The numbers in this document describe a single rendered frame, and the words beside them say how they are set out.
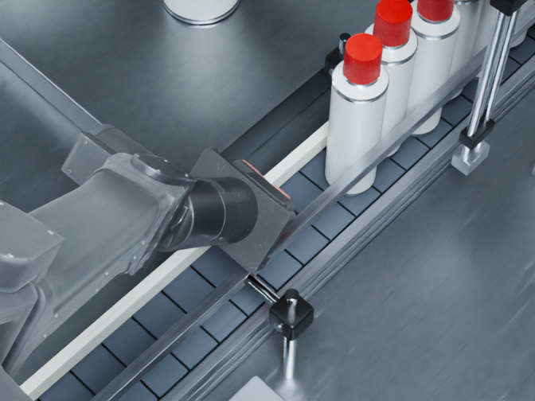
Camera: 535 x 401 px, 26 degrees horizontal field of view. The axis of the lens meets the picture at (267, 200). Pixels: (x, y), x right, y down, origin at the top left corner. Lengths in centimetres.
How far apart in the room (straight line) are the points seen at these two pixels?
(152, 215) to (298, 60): 52
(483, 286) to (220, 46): 39
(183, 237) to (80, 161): 11
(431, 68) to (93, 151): 36
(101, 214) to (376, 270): 51
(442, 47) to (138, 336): 39
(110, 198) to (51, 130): 53
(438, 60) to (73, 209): 51
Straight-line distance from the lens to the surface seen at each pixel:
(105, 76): 127
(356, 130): 107
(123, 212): 75
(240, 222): 97
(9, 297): 49
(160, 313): 111
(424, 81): 114
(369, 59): 101
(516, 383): 115
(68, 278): 59
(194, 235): 91
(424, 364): 114
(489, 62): 106
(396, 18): 104
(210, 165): 101
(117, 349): 109
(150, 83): 126
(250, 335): 110
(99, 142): 94
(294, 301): 98
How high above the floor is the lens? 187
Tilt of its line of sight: 58 degrees down
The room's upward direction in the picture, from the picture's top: straight up
